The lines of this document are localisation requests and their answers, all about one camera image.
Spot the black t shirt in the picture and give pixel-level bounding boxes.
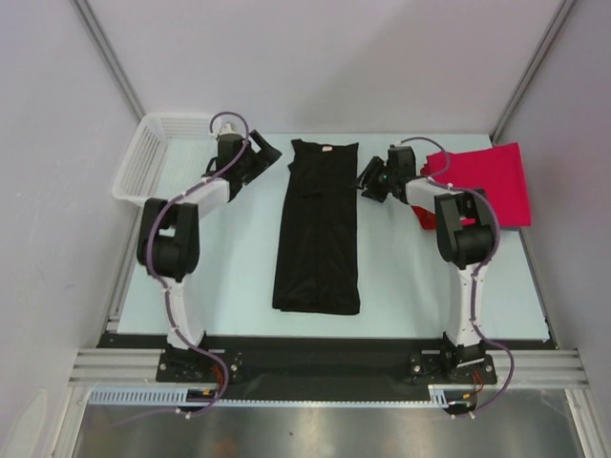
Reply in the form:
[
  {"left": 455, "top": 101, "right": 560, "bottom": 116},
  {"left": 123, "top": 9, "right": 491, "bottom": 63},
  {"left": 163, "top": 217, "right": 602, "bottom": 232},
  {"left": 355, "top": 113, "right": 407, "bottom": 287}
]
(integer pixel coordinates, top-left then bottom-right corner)
[{"left": 272, "top": 139, "right": 361, "bottom": 316}]

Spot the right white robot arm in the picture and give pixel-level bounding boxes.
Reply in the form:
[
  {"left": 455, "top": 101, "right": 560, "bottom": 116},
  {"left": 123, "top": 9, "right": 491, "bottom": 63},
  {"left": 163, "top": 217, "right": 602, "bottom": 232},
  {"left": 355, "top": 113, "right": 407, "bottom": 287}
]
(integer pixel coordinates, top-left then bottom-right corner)
[{"left": 357, "top": 146, "right": 499, "bottom": 385}]

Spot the red folded t shirt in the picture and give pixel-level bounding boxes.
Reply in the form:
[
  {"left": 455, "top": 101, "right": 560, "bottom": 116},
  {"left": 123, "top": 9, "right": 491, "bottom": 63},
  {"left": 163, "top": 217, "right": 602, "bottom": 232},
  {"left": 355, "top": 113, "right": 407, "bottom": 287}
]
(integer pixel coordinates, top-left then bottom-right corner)
[{"left": 412, "top": 161, "right": 438, "bottom": 235}]

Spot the white plastic basket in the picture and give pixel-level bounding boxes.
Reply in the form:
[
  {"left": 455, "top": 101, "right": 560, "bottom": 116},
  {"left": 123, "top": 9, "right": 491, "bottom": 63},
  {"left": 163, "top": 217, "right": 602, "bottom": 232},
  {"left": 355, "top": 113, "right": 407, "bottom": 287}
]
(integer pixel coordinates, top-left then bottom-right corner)
[{"left": 112, "top": 113, "right": 216, "bottom": 207}]

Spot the pink folded t shirt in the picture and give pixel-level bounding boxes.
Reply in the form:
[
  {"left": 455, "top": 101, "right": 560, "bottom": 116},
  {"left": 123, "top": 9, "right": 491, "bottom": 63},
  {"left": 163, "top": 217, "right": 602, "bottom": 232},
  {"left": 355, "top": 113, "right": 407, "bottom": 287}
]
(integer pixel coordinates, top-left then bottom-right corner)
[{"left": 420, "top": 142, "right": 532, "bottom": 229}]

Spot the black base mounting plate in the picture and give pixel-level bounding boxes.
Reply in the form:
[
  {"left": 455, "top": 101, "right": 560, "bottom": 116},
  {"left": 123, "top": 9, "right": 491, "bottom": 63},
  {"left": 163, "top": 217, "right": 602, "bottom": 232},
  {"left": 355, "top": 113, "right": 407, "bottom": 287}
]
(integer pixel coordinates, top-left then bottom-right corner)
[{"left": 95, "top": 335, "right": 559, "bottom": 403}]

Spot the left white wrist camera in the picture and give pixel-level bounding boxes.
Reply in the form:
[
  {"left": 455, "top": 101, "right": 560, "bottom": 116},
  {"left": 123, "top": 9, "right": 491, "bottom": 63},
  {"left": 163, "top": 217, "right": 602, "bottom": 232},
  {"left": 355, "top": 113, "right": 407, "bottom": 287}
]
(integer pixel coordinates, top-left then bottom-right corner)
[{"left": 209, "top": 122, "right": 240, "bottom": 139}]

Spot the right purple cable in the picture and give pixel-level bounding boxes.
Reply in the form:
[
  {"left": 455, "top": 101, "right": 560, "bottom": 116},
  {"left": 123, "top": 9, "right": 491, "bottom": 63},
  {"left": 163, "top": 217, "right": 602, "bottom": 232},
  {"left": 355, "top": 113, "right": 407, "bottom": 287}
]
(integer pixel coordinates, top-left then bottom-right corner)
[{"left": 393, "top": 136, "right": 517, "bottom": 421}]

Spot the purple cable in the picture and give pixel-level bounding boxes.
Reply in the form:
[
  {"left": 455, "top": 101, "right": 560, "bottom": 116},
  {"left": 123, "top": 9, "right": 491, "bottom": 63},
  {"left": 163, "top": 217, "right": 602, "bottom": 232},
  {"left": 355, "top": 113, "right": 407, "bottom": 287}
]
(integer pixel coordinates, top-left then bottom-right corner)
[
  {"left": 393, "top": 136, "right": 517, "bottom": 421},
  {"left": 145, "top": 112, "right": 252, "bottom": 421}
]

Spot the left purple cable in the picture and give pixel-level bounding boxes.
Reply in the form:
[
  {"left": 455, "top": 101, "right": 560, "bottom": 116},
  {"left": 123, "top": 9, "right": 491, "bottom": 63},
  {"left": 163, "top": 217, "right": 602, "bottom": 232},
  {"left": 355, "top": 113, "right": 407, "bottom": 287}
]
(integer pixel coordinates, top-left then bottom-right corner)
[{"left": 145, "top": 112, "right": 252, "bottom": 421}]

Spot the left aluminium frame post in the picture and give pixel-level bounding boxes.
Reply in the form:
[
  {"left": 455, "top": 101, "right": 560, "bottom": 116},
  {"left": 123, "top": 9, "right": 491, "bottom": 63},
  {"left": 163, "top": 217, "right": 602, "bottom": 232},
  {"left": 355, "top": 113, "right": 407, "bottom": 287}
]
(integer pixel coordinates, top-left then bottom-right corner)
[{"left": 70, "top": 0, "right": 147, "bottom": 123}]

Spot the aluminium frame post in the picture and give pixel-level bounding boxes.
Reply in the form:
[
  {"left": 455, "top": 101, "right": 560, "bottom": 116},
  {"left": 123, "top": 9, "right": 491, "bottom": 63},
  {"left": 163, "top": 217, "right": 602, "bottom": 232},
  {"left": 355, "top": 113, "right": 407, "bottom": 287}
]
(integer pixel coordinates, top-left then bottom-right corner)
[
  {"left": 70, "top": 0, "right": 147, "bottom": 123},
  {"left": 489, "top": 0, "right": 579, "bottom": 144}
]

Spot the white slotted cable duct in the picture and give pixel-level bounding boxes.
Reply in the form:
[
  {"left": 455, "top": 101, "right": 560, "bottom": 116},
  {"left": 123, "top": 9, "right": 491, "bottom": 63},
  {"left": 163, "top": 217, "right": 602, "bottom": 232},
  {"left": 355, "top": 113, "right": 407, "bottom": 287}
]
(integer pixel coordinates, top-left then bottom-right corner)
[{"left": 88, "top": 384, "right": 478, "bottom": 407}]

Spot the right aluminium frame post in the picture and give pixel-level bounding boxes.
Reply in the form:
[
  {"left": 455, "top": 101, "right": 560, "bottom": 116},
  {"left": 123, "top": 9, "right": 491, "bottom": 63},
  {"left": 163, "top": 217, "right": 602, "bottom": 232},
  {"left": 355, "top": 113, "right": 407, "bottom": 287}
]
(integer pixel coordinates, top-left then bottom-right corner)
[{"left": 489, "top": 0, "right": 579, "bottom": 144}]

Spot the aluminium front rail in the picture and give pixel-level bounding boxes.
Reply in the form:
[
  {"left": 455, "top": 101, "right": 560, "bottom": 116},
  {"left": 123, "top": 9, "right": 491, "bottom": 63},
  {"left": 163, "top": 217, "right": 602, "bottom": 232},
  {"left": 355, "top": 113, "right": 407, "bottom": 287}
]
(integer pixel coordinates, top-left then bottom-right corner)
[{"left": 69, "top": 348, "right": 589, "bottom": 389}]

